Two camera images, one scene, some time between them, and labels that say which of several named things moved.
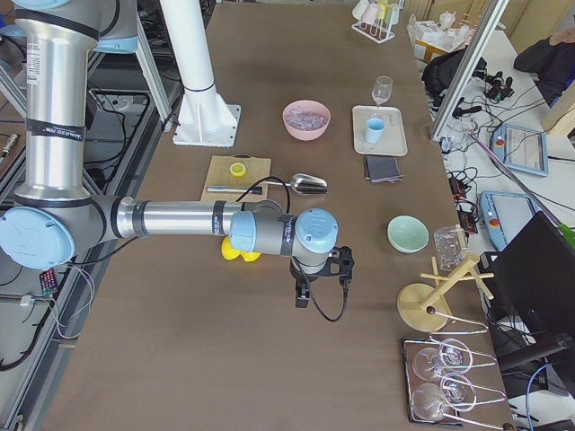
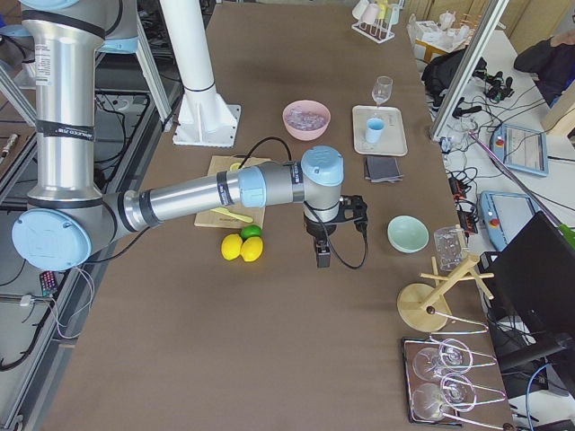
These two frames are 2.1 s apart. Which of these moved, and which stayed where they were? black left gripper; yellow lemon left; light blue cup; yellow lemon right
Moved: black left gripper
Stayed: yellow lemon left; light blue cup; yellow lemon right
